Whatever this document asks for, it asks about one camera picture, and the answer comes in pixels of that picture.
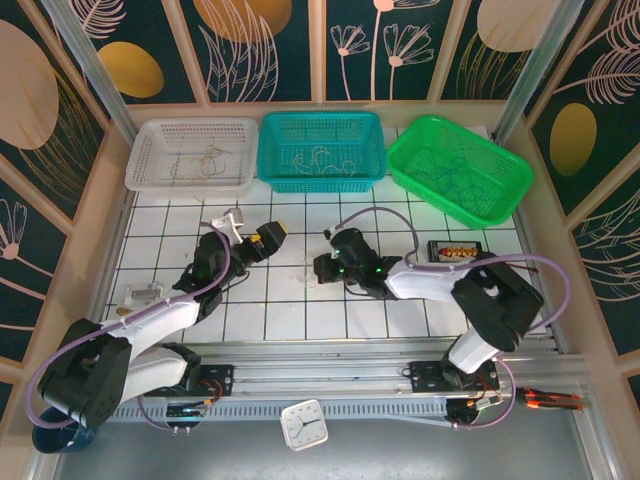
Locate white cable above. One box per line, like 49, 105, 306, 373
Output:
292, 144, 332, 177
319, 157, 359, 180

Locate blue cable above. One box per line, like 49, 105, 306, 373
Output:
414, 149, 472, 192
439, 169, 501, 214

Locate teal plastic mesh basket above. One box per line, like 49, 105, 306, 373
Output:
255, 110, 387, 195

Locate clear white plastic block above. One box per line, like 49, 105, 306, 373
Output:
123, 281, 167, 307

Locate green plastic mesh basket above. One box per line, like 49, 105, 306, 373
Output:
385, 113, 535, 230

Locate white plastic mesh basket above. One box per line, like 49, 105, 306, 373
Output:
123, 117, 260, 199

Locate white square clock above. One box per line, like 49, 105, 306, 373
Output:
279, 398, 330, 452

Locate orange black pliers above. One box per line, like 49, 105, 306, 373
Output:
519, 387, 584, 412

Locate dark blue mug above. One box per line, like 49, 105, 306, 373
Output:
32, 407, 96, 455

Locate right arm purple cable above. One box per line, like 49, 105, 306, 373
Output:
327, 206, 573, 432

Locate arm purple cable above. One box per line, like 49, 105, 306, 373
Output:
327, 206, 573, 432
27, 222, 236, 434

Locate aluminium mounting rail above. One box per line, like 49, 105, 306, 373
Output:
49, 337, 596, 402

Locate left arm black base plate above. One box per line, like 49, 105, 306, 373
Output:
164, 363, 236, 399

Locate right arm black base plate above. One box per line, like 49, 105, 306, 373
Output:
399, 358, 501, 394

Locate small controller board with wires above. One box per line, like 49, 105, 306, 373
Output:
446, 394, 507, 427
167, 398, 214, 420

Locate grey slotted cable duct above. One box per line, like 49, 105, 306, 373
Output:
112, 402, 506, 425

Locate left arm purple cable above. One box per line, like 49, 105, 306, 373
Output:
27, 222, 236, 434

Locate aluminium frame post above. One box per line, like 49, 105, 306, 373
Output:
492, 0, 594, 144
39, 0, 137, 146

